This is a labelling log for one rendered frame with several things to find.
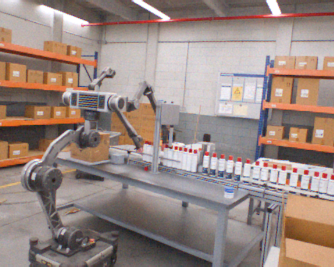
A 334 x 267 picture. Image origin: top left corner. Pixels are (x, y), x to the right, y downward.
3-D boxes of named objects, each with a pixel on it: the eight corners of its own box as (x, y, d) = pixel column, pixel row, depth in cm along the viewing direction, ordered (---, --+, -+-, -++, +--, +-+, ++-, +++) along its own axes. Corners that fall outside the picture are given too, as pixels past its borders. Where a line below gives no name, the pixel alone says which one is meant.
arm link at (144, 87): (138, 80, 291) (147, 76, 287) (145, 92, 298) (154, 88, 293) (123, 106, 258) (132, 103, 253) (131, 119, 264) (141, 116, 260)
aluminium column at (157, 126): (157, 172, 285) (163, 100, 278) (154, 173, 281) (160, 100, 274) (154, 171, 287) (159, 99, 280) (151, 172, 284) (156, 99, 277)
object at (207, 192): (279, 176, 318) (279, 174, 317) (228, 208, 209) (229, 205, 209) (127, 145, 434) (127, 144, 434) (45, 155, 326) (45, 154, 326)
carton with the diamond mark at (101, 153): (108, 159, 312) (110, 133, 309) (90, 163, 292) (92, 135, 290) (88, 154, 329) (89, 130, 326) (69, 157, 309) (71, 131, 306)
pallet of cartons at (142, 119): (169, 164, 718) (174, 104, 703) (155, 170, 641) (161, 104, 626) (124, 156, 760) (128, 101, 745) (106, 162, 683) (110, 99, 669)
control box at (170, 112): (178, 125, 279) (180, 104, 277) (161, 124, 273) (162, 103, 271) (174, 124, 289) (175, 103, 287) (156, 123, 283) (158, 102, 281)
